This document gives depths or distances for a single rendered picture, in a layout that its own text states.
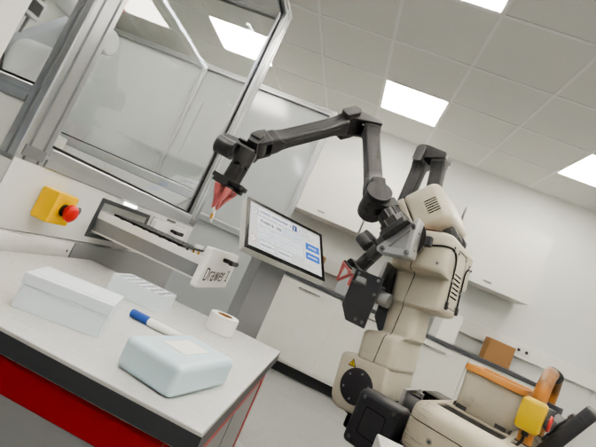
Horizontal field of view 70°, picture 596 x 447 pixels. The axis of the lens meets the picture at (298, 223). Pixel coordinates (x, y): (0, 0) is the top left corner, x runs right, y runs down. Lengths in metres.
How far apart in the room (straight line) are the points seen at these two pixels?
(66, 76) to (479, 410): 1.21
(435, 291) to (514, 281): 3.47
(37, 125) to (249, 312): 1.49
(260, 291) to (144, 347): 1.65
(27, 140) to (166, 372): 0.60
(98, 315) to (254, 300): 1.58
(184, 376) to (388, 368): 0.82
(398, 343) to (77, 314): 0.89
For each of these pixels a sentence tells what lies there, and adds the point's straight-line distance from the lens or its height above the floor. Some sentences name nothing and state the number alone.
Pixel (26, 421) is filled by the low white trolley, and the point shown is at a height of 0.67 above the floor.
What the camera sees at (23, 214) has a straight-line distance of 1.08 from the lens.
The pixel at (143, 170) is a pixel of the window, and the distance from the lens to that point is 1.41.
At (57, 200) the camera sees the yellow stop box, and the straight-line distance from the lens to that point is 1.06.
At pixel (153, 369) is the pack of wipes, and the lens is 0.59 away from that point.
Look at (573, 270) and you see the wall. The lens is 5.39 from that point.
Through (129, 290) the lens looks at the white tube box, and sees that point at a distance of 1.00.
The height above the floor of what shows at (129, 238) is 0.86.
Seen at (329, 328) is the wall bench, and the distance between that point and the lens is 4.13.
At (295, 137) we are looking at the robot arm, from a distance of 1.39.
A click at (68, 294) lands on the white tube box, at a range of 0.70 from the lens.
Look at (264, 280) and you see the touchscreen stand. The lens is 2.21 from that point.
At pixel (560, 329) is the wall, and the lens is 5.33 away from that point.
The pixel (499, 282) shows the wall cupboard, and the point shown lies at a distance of 4.71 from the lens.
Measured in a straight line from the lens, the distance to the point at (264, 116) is 3.10.
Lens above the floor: 0.97
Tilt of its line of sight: 5 degrees up
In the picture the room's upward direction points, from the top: 24 degrees clockwise
